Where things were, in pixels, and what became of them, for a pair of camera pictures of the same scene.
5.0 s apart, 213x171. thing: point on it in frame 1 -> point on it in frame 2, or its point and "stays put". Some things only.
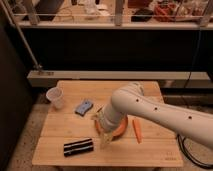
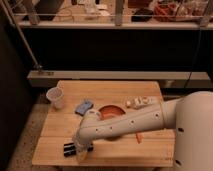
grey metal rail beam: [49, 78] stays put
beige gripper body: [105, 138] -> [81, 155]
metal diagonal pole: [37, 65] stays put
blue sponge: [83, 108] stays put
